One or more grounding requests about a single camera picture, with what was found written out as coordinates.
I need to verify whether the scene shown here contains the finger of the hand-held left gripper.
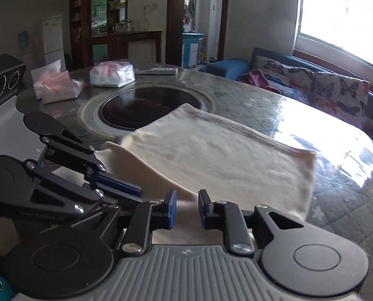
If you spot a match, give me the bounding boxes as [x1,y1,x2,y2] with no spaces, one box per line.
[39,128,143,200]
[17,160,159,217]

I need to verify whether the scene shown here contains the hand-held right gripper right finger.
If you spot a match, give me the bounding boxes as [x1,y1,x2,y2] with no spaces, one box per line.
[198,189,306,256]

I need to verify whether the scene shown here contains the dark wooden cabinet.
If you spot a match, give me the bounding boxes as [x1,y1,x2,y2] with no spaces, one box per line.
[69,0,164,70]

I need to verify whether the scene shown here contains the blue cabinet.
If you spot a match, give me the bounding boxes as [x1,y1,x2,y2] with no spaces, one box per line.
[181,32,205,68]

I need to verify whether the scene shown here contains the round black induction cooker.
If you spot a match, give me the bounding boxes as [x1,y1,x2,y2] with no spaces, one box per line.
[77,87,214,142]

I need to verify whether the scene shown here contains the purple garment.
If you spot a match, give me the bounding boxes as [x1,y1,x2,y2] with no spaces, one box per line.
[239,69,282,94]

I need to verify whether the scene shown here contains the hanging clothes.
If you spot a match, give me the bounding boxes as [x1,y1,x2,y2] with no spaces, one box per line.
[183,4,195,23]

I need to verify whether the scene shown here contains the remote control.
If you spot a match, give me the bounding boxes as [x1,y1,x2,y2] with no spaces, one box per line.
[134,66,178,75]

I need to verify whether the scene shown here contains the dark wooden door frame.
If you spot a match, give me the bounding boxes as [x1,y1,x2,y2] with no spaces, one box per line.
[166,0,231,68]

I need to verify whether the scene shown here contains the white refrigerator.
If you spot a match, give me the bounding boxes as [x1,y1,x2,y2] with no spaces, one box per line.
[41,14,67,71]

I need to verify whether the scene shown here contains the window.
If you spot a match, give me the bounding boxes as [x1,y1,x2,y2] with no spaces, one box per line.
[294,0,373,73]

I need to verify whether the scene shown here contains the clear bag with pink contents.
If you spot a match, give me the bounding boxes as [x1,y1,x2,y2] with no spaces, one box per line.
[41,78,85,104]
[30,59,70,98]

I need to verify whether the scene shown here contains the plastic wrapped tissue pack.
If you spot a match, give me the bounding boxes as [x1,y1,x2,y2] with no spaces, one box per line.
[89,61,136,88]

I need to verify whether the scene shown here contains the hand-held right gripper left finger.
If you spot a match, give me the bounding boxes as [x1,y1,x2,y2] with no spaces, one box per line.
[101,189,177,255]

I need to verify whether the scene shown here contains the blue corner sofa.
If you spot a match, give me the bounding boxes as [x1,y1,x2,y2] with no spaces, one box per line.
[202,48,373,164]

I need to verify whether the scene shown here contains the flat butterfly print pillow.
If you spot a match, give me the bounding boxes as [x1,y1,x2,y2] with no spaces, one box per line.
[255,55,319,105]

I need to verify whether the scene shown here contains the cream cloth garment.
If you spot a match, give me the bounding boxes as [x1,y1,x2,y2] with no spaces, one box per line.
[96,102,318,246]

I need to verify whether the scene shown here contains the upright butterfly print pillow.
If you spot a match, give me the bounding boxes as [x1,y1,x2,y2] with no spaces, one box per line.
[313,70,371,130]

